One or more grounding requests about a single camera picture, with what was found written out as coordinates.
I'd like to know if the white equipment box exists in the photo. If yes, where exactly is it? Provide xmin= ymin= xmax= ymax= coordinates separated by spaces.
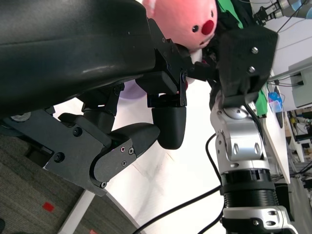
xmin=288 ymin=58 xmax=312 ymax=109

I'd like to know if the red floor tape mark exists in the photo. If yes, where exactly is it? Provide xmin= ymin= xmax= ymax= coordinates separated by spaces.
xmin=41 ymin=202 xmax=56 ymax=213

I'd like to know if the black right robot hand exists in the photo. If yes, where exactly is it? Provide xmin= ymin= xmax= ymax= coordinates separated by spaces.
xmin=175 ymin=25 xmax=279 ymax=108

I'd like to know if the green cloth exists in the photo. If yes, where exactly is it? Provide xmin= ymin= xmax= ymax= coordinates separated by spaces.
xmin=216 ymin=0 xmax=269 ymax=118

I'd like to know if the white table leg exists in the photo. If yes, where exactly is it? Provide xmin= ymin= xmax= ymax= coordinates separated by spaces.
xmin=57 ymin=189 xmax=96 ymax=234

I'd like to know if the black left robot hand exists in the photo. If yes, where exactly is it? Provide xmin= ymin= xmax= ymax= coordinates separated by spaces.
xmin=0 ymin=0 xmax=190 ymax=197

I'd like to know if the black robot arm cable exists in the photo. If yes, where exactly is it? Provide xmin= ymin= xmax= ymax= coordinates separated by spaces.
xmin=131 ymin=133 xmax=224 ymax=234

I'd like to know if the pink plush doll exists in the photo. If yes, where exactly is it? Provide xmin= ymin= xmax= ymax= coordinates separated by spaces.
xmin=142 ymin=0 xmax=219 ymax=64

